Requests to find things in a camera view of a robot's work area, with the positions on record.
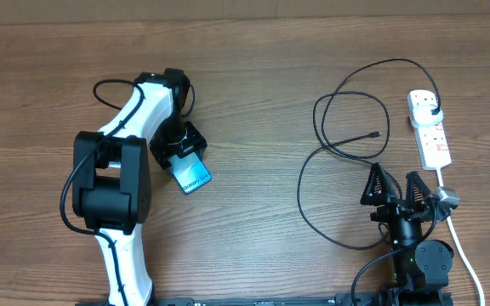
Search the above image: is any white charger plug adapter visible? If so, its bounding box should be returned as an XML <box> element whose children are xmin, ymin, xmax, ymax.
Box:
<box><xmin>409</xmin><ymin>105</ymin><xmax>444</xmax><ymax>128</ymax></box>

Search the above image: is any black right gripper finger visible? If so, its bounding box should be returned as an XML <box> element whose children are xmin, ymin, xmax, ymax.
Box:
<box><xmin>360</xmin><ymin>163</ymin><xmax>397</xmax><ymax>207</ymax></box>
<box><xmin>405</xmin><ymin>172</ymin><xmax>431</xmax><ymax>207</ymax></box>

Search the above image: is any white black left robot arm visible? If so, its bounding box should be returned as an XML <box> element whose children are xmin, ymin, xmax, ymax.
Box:
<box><xmin>60</xmin><ymin>68</ymin><xmax>211</xmax><ymax>305</ymax></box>

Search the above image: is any Galaxy S24 smartphone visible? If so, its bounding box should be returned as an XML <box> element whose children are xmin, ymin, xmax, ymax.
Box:
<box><xmin>169</xmin><ymin>153</ymin><xmax>211</xmax><ymax>194</ymax></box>

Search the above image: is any white power strip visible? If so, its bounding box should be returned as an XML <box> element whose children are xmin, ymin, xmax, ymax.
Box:
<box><xmin>407</xmin><ymin>89</ymin><xmax>452</xmax><ymax>170</ymax></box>

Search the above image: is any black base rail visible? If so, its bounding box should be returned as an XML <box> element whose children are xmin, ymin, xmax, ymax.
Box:
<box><xmin>74</xmin><ymin>291</ymin><xmax>454</xmax><ymax>306</ymax></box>

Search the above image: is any white power strip cord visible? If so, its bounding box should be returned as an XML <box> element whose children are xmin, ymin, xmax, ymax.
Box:
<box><xmin>435</xmin><ymin>167</ymin><xmax>487</xmax><ymax>306</ymax></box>

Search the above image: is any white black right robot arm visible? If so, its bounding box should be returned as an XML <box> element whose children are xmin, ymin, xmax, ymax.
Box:
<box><xmin>350</xmin><ymin>163</ymin><xmax>460</xmax><ymax>306</ymax></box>

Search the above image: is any black USB charging cable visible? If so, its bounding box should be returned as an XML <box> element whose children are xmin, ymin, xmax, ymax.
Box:
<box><xmin>296</xmin><ymin>58</ymin><xmax>442</xmax><ymax>251</ymax></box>

